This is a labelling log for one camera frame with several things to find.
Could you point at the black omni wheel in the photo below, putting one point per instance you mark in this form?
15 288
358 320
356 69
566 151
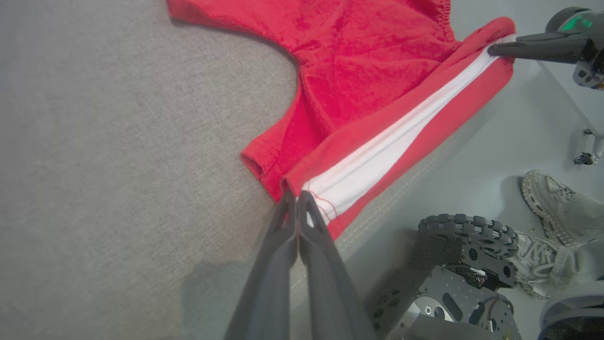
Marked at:
472 227

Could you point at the grey trouser leg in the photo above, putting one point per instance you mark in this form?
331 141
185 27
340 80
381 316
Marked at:
587 264
590 217

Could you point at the red white basketball jersey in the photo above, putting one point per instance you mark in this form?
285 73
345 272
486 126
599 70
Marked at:
377 71

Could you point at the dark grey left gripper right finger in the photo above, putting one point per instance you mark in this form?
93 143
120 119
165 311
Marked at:
330 293

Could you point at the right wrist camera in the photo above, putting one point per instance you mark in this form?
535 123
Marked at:
587 75

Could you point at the beige chunky sneaker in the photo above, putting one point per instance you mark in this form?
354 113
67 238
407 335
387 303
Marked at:
533 257
547 198

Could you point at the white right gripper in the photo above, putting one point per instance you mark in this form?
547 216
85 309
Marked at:
592 28

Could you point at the grey round robot housing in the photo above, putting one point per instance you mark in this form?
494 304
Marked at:
573 316

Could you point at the grey metal robot chassis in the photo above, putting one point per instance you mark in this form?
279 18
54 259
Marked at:
453 285

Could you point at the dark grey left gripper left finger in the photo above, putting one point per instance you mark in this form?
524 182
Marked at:
269 283

